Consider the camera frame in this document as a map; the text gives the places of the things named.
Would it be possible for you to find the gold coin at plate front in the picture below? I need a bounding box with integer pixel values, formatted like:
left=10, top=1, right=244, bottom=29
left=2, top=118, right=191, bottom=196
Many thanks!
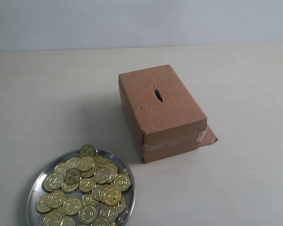
left=42, top=211, right=63, bottom=226

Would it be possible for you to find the gold coin at plate rim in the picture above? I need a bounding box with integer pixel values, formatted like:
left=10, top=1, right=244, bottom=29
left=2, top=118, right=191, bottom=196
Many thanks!
left=79, top=144, right=96, bottom=157

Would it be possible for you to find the dark gold coin in plate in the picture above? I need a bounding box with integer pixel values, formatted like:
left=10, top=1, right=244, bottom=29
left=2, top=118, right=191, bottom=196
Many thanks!
left=64, top=168, right=81, bottom=185

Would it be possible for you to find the brown cardboard slotted box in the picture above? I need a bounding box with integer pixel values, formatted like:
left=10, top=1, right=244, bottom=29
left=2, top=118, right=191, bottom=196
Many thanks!
left=118, top=65, right=218, bottom=163

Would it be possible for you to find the round steel plate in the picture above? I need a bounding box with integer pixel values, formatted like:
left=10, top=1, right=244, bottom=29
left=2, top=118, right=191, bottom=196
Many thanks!
left=25, top=149, right=136, bottom=226

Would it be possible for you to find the gold coin at plate centre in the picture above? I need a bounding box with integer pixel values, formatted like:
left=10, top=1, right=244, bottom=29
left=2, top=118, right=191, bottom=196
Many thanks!
left=79, top=177, right=97, bottom=193

